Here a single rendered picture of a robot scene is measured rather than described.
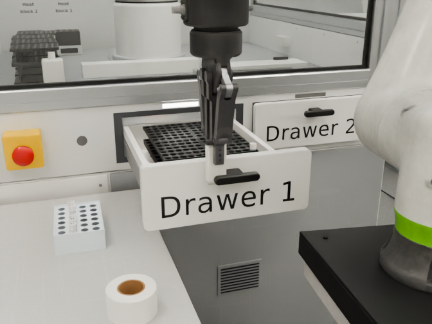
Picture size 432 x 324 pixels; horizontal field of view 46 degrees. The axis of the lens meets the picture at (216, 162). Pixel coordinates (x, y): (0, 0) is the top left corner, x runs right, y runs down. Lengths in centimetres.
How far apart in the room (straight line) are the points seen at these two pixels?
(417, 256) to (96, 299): 46
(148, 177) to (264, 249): 61
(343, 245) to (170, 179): 29
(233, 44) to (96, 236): 40
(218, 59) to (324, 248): 34
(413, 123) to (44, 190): 76
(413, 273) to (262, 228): 61
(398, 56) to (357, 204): 64
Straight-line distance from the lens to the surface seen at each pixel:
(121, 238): 94
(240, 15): 72
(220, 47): 72
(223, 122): 73
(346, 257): 81
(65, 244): 91
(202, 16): 71
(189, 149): 95
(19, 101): 110
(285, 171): 87
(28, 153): 105
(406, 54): 85
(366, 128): 84
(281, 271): 140
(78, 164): 113
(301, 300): 148
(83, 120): 110
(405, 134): 74
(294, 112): 121
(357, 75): 129
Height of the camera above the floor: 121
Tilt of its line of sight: 20 degrees down
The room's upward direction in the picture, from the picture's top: straight up
